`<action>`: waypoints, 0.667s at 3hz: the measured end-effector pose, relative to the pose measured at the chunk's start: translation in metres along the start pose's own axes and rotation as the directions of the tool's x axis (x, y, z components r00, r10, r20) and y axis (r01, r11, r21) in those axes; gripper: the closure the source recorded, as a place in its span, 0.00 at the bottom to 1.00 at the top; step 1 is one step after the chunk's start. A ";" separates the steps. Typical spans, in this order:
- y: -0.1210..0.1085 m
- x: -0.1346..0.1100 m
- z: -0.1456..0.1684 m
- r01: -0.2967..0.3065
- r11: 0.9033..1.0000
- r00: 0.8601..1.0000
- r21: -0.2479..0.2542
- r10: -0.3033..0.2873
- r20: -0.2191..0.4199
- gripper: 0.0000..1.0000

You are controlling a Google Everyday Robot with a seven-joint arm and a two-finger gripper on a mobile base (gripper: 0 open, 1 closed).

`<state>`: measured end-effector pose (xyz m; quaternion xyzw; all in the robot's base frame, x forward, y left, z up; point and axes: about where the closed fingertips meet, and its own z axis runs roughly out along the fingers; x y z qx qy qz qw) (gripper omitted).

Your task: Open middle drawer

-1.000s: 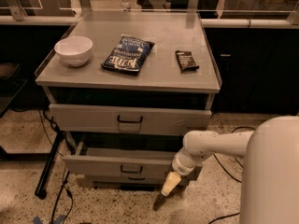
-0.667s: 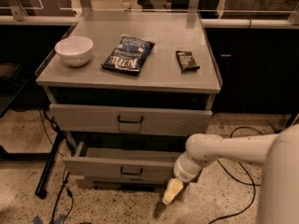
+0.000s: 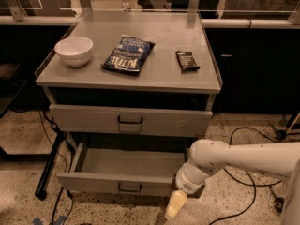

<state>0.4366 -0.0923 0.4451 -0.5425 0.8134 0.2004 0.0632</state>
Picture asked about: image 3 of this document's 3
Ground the black floor cable right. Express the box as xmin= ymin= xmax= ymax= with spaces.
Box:
xmin=208 ymin=127 xmax=284 ymax=225

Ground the grey drawer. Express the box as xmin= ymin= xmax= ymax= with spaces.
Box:
xmin=57 ymin=143 xmax=188 ymax=197
xmin=50 ymin=104 xmax=212 ymax=137

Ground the black floor cable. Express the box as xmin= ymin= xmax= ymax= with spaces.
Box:
xmin=37 ymin=110 xmax=75 ymax=225
xmin=208 ymin=127 xmax=284 ymax=225

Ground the wheeled cart base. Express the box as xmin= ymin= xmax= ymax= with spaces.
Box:
xmin=268 ymin=112 xmax=300 ymax=218

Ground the grey top drawer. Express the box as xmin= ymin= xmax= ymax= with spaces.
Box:
xmin=50 ymin=104 xmax=212 ymax=137

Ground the black snack bar wrapper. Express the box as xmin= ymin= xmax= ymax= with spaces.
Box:
xmin=175 ymin=51 xmax=200 ymax=72

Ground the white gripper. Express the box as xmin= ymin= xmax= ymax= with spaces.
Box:
xmin=165 ymin=161 xmax=209 ymax=220

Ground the black floor cable left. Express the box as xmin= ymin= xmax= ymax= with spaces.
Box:
xmin=37 ymin=110 xmax=75 ymax=225

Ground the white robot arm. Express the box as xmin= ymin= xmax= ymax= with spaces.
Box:
xmin=165 ymin=139 xmax=300 ymax=225

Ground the grey drawer cabinet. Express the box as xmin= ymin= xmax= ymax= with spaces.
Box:
xmin=35 ymin=10 xmax=223 ymax=161

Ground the black table leg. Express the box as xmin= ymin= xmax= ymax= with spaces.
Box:
xmin=35 ymin=132 xmax=63 ymax=201

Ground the blue chip bag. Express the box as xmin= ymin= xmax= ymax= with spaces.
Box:
xmin=101 ymin=35 xmax=155 ymax=76

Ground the clear plastic bottle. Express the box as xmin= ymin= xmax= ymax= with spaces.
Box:
xmin=122 ymin=0 xmax=131 ymax=10

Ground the white bowl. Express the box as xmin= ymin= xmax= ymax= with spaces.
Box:
xmin=54 ymin=37 xmax=94 ymax=68

